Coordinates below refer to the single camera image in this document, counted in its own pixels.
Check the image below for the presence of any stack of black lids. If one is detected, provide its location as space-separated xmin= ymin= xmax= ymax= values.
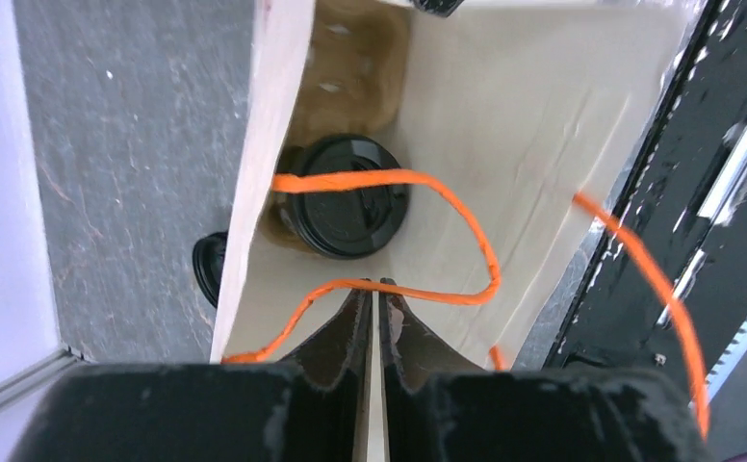
xmin=192 ymin=231 xmax=228 ymax=308

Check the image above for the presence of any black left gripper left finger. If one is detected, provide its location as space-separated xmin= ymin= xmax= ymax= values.
xmin=281 ymin=290 xmax=374 ymax=461

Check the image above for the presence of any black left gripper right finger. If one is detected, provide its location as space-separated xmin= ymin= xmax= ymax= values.
xmin=378 ymin=278 xmax=483 ymax=461

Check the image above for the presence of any paper takeout bag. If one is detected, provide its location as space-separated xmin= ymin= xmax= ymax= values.
xmin=209 ymin=0 xmax=711 ymax=441

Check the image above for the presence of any single cardboard cup carrier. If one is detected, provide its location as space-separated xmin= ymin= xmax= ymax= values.
xmin=259 ymin=1 xmax=409 ymax=254

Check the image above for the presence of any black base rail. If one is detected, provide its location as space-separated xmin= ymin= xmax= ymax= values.
xmin=546 ymin=1 xmax=747 ymax=386

